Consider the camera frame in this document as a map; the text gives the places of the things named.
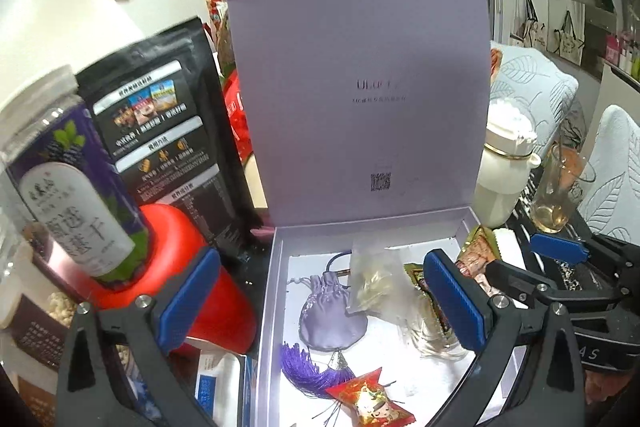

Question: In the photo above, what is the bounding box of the far white leaf chair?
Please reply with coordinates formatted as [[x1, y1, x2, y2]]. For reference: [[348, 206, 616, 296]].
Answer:
[[490, 41, 578, 158]]

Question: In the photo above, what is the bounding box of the open lavender gift box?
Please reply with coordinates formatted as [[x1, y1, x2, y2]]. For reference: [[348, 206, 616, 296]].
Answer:
[[226, 0, 490, 426]]

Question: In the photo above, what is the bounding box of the near white leaf chair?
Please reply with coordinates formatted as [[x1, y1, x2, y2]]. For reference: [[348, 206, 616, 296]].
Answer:
[[578, 105, 640, 245]]

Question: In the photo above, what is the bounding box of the small red candy packet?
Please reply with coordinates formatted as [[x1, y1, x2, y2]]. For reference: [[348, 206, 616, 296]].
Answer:
[[326, 367, 416, 427]]

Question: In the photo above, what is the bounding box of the clear bag of nuts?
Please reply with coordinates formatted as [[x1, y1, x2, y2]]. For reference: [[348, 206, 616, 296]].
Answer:
[[347, 239, 414, 326]]

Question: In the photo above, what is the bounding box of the black foil pouch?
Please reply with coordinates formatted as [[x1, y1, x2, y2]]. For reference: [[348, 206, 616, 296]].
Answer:
[[76, 17, 260, 258]]

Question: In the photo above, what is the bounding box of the blue white carton box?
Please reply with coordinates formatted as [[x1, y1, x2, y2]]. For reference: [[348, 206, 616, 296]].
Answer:
[[195, 349, 257, 427]]

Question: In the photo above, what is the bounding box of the clear drinking glass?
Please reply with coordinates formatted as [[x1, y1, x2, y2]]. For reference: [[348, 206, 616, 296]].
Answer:
[[529, 143, 596, 234]]

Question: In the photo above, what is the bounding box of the red plastic container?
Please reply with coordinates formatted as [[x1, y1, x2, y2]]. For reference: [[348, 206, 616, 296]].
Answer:
[[90, 204, 257, 353]]

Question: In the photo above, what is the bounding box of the multicolour snack bag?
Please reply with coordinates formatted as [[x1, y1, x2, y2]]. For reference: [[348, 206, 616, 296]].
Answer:
[[454, 225, 500, 297]]

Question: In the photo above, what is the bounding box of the purple silk sachet with tassel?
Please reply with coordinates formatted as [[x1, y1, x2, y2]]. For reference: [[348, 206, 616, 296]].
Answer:
[[280, 261, 368, 399]]

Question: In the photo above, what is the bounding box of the dark red chocolate packet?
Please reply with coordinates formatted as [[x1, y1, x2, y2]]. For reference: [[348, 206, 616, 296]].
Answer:
[[404, 262, 451, 336]]

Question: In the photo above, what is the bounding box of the purple label mulberry jar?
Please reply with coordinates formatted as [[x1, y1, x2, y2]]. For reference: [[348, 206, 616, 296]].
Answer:
[[1, 67, 152, 288]]

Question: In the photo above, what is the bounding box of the white ceramic jar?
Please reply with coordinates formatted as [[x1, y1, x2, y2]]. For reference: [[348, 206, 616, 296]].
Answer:
[[472, 98, 541, 229]]

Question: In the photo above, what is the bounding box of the white leaf chair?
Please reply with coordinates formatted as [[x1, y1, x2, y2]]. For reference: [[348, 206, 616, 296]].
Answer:
[[578, 105, 640, 245], [490, 41, 578, 158]]

